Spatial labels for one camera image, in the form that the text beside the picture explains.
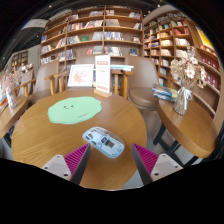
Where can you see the vase with pale dried branches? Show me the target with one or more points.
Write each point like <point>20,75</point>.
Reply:
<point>12,100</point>

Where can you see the round wooden side table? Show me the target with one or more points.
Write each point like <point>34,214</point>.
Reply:
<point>11,115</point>
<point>190,130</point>

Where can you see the wide wooden bookshelf unit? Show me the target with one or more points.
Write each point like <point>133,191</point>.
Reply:
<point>93,33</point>

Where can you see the green blob-shaped mouse pad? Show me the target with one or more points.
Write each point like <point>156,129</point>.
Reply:
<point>75,110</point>

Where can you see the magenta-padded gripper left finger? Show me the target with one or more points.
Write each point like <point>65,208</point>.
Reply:
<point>77,159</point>

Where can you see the stack of colourful books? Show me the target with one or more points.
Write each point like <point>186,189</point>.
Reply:
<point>165,93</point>

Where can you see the white sign on wooden base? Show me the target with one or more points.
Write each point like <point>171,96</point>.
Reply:
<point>102,75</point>

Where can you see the white framed picture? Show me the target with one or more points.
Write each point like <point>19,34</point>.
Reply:
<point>81,76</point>

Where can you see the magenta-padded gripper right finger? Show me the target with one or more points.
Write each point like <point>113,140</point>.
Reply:
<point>146,159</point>

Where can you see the transparent blue computer mouse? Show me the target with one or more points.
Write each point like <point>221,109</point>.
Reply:
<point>103,141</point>

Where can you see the brown padded wooden armchair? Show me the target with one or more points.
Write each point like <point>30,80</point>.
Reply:
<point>143,83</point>
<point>43,83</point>
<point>85,59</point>

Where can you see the glass vase with dried flowers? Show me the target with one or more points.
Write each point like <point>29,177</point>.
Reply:
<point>181,103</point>

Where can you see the distant wooden bookshelf unit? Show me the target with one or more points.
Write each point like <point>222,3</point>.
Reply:
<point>19,60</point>

